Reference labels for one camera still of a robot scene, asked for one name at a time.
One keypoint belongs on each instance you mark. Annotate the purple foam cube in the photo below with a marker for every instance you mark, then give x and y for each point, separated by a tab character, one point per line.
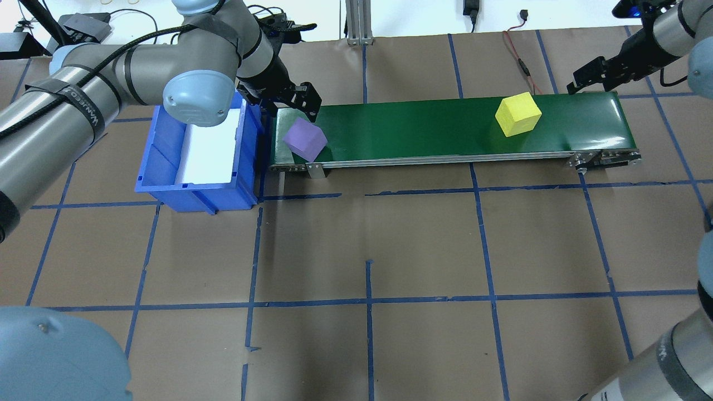
305	139

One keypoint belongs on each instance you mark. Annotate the grey flat box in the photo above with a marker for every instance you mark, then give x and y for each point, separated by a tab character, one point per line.
86	27

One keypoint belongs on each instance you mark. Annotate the black power adapter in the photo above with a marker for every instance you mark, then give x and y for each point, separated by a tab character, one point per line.
471	8

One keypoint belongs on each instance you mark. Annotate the yellow foam cube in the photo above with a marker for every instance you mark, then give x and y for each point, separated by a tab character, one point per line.
518	114

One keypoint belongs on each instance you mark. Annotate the aluminium extrusion post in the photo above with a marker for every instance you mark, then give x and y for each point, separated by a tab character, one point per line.
358	22

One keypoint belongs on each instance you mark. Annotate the black usb plug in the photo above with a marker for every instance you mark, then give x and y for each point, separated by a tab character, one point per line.
525	15

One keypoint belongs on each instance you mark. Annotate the blue plastic storage bin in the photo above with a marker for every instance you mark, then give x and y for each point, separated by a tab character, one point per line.
195	197

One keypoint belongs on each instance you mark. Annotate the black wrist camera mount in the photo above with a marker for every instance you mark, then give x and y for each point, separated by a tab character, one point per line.
284	28
640	8

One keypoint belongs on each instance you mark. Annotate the green conveyor belt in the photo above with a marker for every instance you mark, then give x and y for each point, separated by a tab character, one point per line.
418	128

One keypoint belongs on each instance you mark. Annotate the white foam pad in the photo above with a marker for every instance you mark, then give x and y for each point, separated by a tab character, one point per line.
209	156

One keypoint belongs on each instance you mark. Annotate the black flat box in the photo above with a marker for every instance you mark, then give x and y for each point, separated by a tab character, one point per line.
19	45

